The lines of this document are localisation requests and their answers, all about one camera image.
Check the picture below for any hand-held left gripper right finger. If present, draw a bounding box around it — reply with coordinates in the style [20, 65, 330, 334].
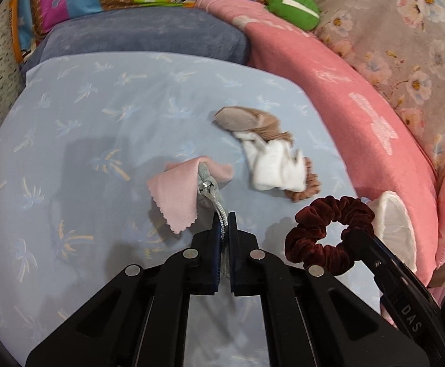
[228, 211, 432, 367]

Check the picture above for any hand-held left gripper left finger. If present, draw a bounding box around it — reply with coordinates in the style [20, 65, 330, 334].
[25, 220, 227, 367]

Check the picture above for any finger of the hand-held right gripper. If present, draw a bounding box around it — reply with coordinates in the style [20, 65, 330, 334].
[339, 224, 418, 287]

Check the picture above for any dark red velvet scrunchie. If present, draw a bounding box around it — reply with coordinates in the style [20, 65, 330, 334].
[285, 196, 376, 276]

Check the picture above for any pink zigzag edge cloth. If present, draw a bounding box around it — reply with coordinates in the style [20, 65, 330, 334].
[147, 156, 234, 235]

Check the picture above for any grey pouch with glitter strap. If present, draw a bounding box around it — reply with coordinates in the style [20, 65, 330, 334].
[196, 161, 231, 280]

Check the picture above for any brown scrunchie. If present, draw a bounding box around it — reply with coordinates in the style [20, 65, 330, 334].
[282, 158, 320, 203]

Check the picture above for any beige stocking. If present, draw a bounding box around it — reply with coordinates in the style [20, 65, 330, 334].
[212, 106, 294, 142]

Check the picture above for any light blue palm print cloth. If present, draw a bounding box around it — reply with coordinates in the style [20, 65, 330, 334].
[0, 51, 384, 367]

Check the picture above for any pink fleece blanket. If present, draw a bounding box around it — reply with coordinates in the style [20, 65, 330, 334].
[196, 0, 439, 329]

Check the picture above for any grey floral cloth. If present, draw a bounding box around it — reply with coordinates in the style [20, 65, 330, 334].
[284, 0, 445, 184]

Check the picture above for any blue-grey cushion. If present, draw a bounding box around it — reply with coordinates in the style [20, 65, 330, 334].
[21, 8, 252, 81]

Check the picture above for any green round cushion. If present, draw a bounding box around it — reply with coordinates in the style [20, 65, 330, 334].
[266, 0, 320, 32]

